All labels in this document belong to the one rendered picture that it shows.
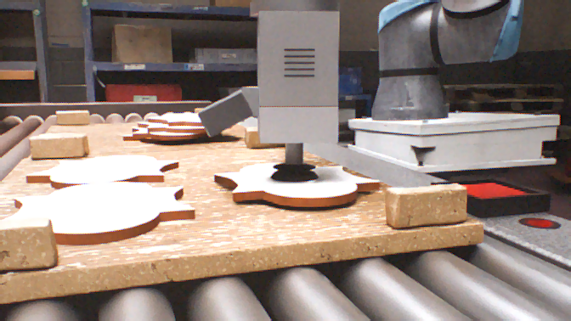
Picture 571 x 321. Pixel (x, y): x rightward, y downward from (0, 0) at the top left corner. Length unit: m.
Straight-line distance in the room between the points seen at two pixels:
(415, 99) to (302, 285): 0.75
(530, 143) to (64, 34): 4.93
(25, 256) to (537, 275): 0.30
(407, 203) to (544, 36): 6.64
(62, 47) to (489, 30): 4.88
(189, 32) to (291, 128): 5.20
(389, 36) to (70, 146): 0.63
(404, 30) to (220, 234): 0.76
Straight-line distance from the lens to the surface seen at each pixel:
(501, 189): 0.55
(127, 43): 4.95
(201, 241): 0.34
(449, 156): 0.95
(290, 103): 0.42
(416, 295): 0.31
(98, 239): 0.35
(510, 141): 1.03
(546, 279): 0.37
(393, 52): 1.05
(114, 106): 1.56
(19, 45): 5.61
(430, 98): 1.04
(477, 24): 1.00
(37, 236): 0.31
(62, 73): 5.56
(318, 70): 0.42
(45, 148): 0.70
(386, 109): 1.04
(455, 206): 0.39
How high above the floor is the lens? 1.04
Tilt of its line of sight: 10 degrees down
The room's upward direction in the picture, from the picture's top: straight up
